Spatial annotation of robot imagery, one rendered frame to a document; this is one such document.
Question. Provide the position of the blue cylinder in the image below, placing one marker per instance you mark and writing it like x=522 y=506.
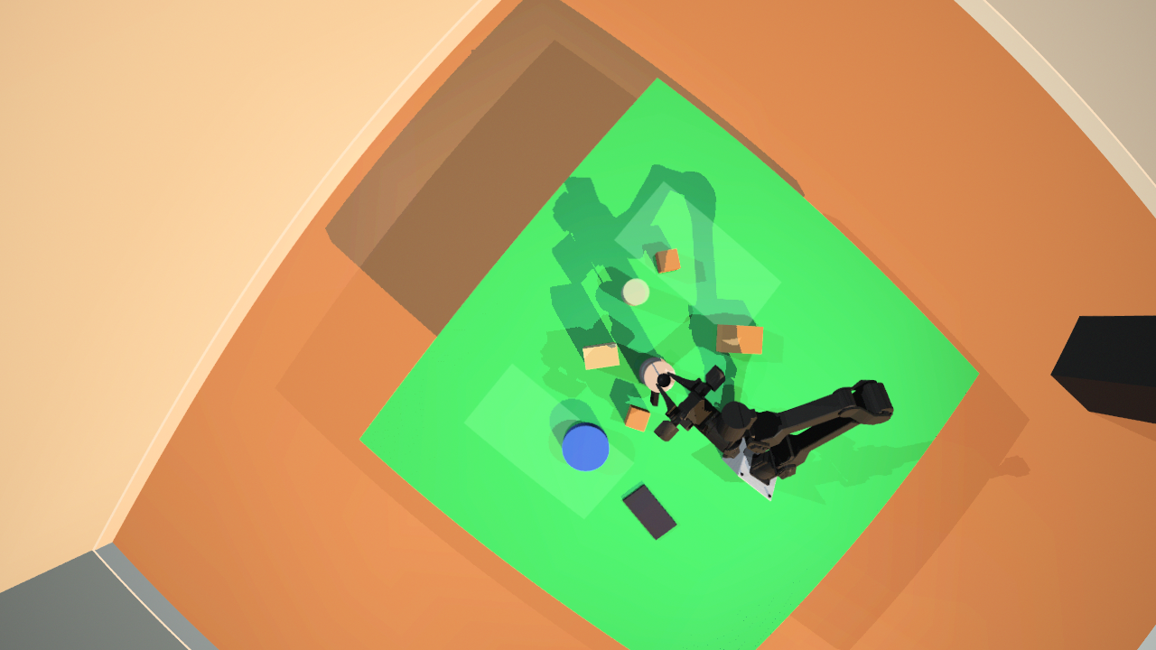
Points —
x=585 y=447

